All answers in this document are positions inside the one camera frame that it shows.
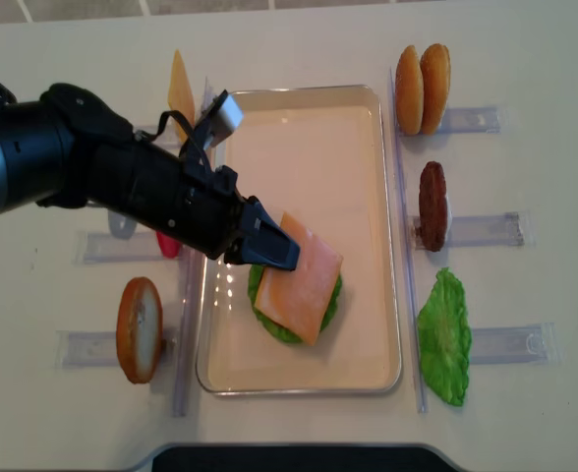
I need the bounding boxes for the black base at table edge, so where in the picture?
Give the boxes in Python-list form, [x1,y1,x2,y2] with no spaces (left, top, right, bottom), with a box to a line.
[151,445,454,471]

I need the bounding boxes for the clear holder for buns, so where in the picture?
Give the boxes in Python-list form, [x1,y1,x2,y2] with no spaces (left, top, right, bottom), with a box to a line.
[436,105,510,135]

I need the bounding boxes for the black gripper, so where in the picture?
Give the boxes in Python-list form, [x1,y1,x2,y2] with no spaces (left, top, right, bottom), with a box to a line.
[89,141,300,271]

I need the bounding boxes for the clear holder for patty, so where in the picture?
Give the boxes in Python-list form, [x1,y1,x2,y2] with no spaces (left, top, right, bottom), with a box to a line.
[406,210,535,250]

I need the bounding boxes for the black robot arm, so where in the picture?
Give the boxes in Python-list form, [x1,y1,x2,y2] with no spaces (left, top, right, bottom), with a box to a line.
[0,83,300,270]

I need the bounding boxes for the clear holder for lettuce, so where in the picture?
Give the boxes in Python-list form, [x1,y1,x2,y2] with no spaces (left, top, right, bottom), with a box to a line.
[470,323,561,365]

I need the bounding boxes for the black camera cable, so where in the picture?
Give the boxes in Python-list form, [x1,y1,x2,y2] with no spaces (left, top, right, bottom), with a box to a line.
[136,109,216,178]

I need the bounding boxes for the pale yellow cheese slice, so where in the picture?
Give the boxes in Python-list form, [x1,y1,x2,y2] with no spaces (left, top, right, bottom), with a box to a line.
[254,212,343,345]

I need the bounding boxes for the right long clear plastic rail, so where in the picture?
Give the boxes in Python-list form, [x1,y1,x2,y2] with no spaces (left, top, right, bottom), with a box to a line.
[389,68,428,415]

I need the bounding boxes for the clear holder for bread slice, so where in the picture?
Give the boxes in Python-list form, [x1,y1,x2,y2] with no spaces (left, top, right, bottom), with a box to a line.
[55,325,178,370]

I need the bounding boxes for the upright brown meat patty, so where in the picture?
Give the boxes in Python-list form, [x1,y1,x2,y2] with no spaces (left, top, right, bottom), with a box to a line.
[419,161,448,252]

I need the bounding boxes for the long clear plastic rail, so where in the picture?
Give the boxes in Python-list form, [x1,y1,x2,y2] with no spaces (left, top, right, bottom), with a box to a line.
[172,78,216,418]
[389,68,428,415]

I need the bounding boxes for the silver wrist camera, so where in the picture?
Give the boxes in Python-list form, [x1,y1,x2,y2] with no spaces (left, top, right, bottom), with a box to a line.
[203,90,244,149]

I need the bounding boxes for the orange cheese slice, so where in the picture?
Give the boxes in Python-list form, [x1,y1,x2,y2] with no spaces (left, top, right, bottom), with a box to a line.
[167,49,196,127]

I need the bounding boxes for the left long clear plastic rail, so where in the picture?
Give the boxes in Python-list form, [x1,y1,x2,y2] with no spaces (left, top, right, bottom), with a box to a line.
[172,78,216,418]

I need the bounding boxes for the red tomato slice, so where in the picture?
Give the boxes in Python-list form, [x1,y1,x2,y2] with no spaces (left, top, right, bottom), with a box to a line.
[155,232,182,259]

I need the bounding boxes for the clear holder for tomato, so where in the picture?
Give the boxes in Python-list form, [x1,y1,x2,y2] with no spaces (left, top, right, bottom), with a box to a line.
[74,231,168,265]

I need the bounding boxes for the right golden bun half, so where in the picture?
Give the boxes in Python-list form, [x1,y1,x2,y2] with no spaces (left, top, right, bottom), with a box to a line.
[420,43,451,135]

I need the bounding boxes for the upright green lettuce leaf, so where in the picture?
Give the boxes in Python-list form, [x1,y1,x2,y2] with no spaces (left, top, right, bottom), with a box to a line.
[417,267,473,407]

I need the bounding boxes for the green lettuce leaf on tray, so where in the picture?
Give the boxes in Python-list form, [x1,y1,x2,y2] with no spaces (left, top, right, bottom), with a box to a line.
[247,265,343,344]

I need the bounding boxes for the silver metal tray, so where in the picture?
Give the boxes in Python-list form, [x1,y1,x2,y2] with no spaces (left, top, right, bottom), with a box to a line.
[197,86,402,395]

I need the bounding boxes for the golden bun half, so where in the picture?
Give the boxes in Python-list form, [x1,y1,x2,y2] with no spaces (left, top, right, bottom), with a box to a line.
[420,43,451,135]
[394,45,424,135]

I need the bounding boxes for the bread slice with white face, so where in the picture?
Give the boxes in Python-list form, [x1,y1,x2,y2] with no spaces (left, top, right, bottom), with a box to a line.
[116,276,163,384]

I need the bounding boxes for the left golden bun half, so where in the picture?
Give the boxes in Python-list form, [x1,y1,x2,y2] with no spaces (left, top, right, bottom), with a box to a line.
[394,45,424,135]

